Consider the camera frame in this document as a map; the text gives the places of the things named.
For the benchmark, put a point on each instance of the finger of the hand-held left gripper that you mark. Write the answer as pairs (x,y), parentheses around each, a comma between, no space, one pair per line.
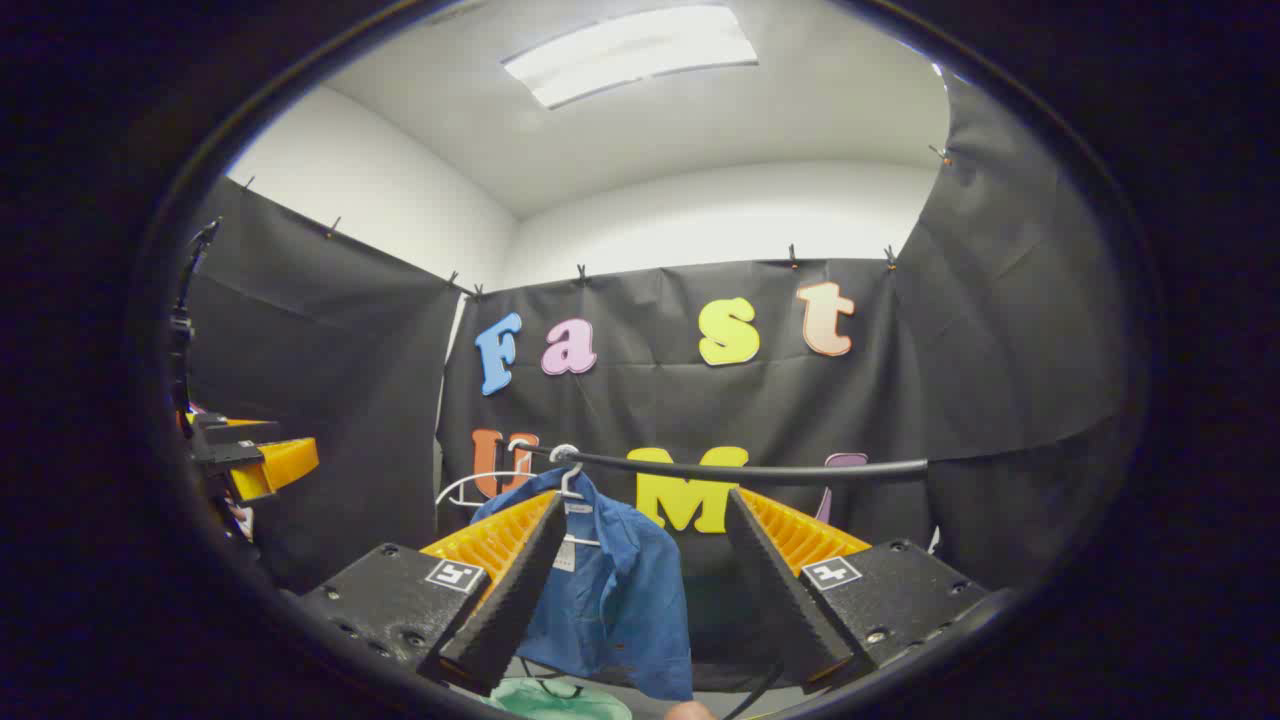
(235,430)
(280,463)

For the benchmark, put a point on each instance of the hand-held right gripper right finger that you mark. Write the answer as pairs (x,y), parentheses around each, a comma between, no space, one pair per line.
(785,600)

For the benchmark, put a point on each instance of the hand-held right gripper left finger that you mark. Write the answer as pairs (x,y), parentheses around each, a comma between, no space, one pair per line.
(505,605)

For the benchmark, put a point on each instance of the green laundry hamper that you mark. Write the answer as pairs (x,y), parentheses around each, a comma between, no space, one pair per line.
(560,702)

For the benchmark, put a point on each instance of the blue shirt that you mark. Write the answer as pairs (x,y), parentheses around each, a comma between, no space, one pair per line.
(625,600)

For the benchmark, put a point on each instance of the white plastic hanger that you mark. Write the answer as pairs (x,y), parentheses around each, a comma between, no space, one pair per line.
(470,482)
(570,487)

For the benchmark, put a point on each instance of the black clothes rack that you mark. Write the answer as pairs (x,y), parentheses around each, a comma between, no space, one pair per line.
(760,470)

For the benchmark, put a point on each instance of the pale pink rounded object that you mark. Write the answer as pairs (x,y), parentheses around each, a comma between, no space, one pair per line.
(690,712)

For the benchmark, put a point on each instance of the black backdrop cloth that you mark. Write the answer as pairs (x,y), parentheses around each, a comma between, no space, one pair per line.
(650,400)

